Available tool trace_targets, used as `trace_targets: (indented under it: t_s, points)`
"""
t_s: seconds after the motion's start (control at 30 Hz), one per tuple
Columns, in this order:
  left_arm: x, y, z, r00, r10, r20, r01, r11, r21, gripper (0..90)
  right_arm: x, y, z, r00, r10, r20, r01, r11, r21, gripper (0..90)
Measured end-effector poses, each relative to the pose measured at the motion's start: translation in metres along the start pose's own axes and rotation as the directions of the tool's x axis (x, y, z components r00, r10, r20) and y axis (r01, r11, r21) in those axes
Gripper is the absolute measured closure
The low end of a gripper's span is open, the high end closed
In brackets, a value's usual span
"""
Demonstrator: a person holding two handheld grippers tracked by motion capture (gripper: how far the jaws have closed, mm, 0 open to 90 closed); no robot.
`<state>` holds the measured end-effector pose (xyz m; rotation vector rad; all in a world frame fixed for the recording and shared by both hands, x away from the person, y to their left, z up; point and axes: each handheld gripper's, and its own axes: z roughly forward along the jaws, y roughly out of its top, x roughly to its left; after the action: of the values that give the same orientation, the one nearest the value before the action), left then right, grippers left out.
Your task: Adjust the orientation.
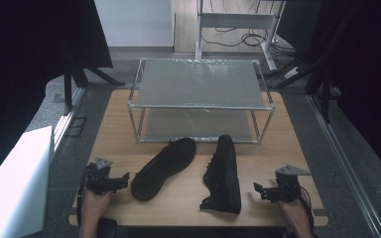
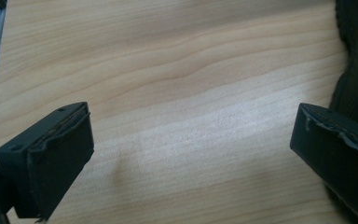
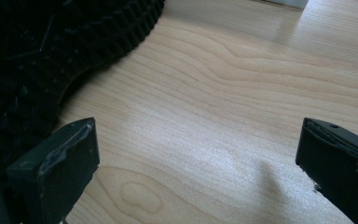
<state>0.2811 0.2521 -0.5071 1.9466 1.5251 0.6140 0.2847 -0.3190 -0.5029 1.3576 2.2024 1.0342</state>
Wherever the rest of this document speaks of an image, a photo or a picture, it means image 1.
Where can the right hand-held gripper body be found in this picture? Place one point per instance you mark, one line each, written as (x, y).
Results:
(287, 185)

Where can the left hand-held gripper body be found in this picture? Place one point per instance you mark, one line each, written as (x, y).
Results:
(99, 180)

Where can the person's left hand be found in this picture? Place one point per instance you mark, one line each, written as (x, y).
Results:
(94, 205)

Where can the person's right hand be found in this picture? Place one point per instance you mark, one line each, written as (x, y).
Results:
(294, 213)

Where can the black sneaker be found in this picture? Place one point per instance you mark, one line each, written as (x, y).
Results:
(223, 175)
(165, 168)

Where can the black padded chair part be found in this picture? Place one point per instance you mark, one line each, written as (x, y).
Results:
(107, 228)

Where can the dark floor socket cover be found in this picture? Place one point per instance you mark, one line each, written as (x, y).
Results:
(76, 127)

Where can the white box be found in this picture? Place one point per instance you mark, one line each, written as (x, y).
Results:
(16, 185)

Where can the black stand legs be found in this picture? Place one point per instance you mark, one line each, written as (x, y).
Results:
(79, 77)
(306, 71)

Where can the two-tier metal shoe rack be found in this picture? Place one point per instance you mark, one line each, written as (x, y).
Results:
(200, 95)

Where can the aluminium floor rail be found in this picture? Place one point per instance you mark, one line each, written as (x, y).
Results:
(347, 162)
(66, 115)

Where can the grey metal desk frame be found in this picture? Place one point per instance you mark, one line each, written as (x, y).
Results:
(234, 23)

